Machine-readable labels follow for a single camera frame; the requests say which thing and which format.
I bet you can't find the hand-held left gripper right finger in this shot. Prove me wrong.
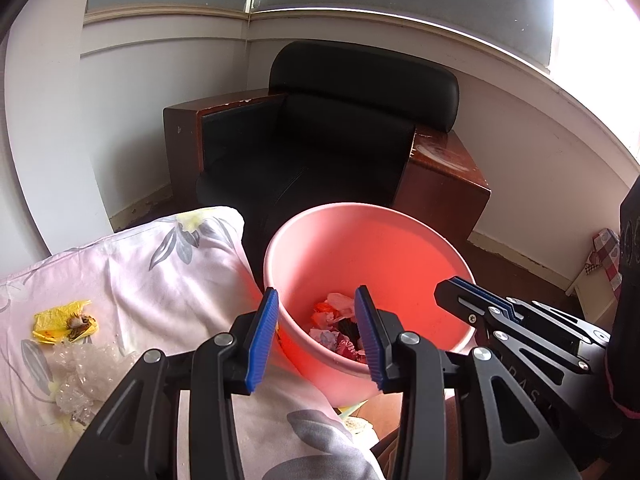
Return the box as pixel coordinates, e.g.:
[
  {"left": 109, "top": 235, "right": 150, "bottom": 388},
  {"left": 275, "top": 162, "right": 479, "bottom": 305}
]
[{"left": 354, "top": 285, "right": 583, "bottom": 480}]

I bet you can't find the pink plastic bucket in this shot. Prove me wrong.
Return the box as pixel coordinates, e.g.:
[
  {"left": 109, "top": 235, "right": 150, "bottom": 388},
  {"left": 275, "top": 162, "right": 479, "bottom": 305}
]
[{"left": 263, "top": 202, "right": 477, "bottom": 407}]

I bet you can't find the black leather armchair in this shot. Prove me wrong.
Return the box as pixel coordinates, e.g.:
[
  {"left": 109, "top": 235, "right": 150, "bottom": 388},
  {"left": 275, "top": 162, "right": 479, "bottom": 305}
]
[{"left": 162, "top": 41, "right": 492, "bottom": 281}]

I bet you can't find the checkered cloth item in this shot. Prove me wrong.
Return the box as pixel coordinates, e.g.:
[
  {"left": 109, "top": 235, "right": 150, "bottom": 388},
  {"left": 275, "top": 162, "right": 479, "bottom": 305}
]
[{"left": 585, "top": 228, "right": 623, "bottom": 291}]

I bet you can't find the small white stool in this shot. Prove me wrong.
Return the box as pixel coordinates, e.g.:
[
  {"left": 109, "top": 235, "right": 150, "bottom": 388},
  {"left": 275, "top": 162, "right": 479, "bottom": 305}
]
[{"left": 565, "top": 260, "right": 622, "bottom": 312}]

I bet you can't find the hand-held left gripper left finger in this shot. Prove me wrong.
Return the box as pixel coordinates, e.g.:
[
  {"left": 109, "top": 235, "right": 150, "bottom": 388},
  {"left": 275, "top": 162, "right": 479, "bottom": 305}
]
[{"left": 57, "top": 287, "right": 280, "bottom": 480}]

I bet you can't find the yellow crumpled wrapper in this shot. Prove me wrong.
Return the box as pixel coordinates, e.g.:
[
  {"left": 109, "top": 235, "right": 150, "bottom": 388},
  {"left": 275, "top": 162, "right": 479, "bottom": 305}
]
[{"left": 32, "top": 299, "right": 98, "bottom": 345}]

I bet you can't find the pink floral bedsheet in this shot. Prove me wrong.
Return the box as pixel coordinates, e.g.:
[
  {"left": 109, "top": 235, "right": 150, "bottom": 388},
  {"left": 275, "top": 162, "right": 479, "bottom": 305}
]
[{"left": 0, "top": 206, "right": 386, "bottom": 480}]

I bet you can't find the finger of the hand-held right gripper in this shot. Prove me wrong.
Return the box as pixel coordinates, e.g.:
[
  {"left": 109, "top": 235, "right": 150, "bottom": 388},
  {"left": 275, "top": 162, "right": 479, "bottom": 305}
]
[
  {"left": 434, "top": 280, "right": 596, "bottom": 376},
  {"left": 452, "top": 276, "right": 611, "bottom": 346}
]

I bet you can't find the clear plastic wrap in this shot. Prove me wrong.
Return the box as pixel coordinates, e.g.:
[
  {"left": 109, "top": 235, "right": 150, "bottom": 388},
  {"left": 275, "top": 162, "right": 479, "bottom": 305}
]
[{"left": 47, "top": 342, "right": 143, "bottom": 418}]

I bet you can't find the orange white wrapper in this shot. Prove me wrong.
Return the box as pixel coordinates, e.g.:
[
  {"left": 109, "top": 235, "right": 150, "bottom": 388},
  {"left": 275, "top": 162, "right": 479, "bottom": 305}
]
[{"left": 312, "top": 291, "right": 357, "bottom": 328}]

